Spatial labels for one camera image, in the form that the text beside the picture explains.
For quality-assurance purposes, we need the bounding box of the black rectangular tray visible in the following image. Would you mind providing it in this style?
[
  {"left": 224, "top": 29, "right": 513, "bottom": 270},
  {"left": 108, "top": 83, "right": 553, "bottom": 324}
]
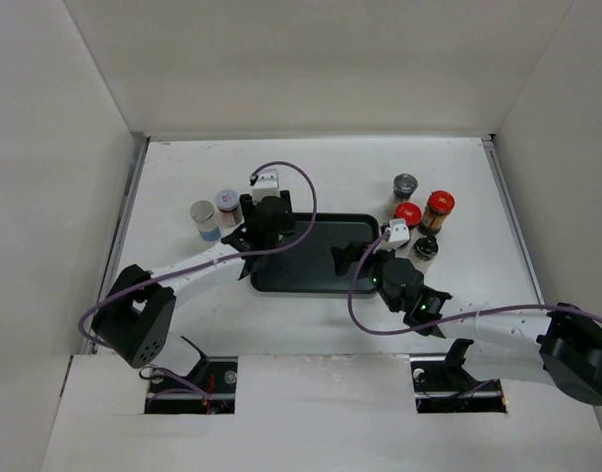
[{"left": 251, "top": 212, "right": 379, "bottom": 295}]

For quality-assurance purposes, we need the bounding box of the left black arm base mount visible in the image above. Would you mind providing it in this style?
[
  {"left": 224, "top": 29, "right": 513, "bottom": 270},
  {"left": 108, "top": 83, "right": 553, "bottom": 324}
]
[{"left": 139, "top": 336, "right": 239, "bottom": 415}]

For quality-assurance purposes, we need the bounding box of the black cap white bottle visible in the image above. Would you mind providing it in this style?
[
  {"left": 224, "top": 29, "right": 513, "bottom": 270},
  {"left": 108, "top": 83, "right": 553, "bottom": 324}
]
[{"left": 407, "top": 235, "right": 439, "bottom": 272}]

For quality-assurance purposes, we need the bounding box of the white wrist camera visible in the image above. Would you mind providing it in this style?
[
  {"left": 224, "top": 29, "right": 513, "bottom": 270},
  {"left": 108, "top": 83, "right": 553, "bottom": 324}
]
[
  {"left": 250, "top": 168, "right": 279, "bottom": 205},
  {"left": 381, "top": 218, "right": 410, "bottom": 251}
]

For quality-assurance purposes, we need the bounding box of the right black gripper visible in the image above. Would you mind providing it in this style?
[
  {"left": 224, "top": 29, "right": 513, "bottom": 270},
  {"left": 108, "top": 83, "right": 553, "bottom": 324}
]
[{"left": 331, "top": 239, "right": 401, "bottom": 313}]

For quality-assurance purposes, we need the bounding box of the small dark spice jar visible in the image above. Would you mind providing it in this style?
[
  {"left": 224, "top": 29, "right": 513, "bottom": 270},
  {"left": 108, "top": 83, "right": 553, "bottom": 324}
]
[{"left": 215, "top": 189, "right": 243, "bottom": 228}]

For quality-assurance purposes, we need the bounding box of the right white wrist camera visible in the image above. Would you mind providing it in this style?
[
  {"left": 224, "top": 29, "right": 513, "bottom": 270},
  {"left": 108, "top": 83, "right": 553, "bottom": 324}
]
[{"left": 381, "top": 218, "right": 410, "bottom": 251}]

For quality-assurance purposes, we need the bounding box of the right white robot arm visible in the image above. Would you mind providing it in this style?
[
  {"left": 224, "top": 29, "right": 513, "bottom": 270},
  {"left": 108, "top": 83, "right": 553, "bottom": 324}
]
[{"left": 331, "top": 239, "right": 602, "bottom": 406}]

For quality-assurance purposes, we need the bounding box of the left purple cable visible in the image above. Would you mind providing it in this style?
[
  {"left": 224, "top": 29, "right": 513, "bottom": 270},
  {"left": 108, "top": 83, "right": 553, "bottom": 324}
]
[{"left": 78, "top": 160, "right": 317, "bottom": 345}]

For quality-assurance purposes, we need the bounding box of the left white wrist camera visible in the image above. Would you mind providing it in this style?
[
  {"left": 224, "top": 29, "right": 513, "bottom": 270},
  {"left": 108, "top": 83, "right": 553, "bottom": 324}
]
[{"left": 250, "top": 168, "right": 279, "bottom": 205}]

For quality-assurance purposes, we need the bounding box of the red lid chili jar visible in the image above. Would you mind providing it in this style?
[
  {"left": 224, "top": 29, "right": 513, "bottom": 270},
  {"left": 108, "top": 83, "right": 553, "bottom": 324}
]
[{"left": 393, "top": 202, "right": 422, "bottom": 233}]

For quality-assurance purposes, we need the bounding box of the red lid sauce jar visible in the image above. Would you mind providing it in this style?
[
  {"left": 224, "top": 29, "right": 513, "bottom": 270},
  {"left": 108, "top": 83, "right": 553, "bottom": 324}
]
[{"left": 418, "top": 190, "right": 455, "bottom": 235}]

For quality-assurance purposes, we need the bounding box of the blue label sago bottle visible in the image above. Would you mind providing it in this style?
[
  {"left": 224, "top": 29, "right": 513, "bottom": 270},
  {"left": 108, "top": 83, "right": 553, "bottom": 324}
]
[{"left": 190, "top": 201, "right": 221, "bottom": 243}]

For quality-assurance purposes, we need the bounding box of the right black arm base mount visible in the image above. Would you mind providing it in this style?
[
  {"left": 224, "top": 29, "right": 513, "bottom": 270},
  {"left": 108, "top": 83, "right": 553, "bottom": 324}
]
[{"left": 410, "top": 339, "right": 507, "bottom": 414}]

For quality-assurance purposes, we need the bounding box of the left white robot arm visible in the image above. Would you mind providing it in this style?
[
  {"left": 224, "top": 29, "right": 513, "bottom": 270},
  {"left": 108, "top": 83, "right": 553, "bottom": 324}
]
[{"left": 90, "top": 191, "right": 295, "bottom": 392}]

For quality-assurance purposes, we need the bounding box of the grey lid seasoning jar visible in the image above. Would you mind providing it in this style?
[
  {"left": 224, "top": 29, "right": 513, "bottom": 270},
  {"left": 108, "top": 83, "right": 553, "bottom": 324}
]
[{"left": 391, "top": 173, "right": 419, "bottom": 202}]

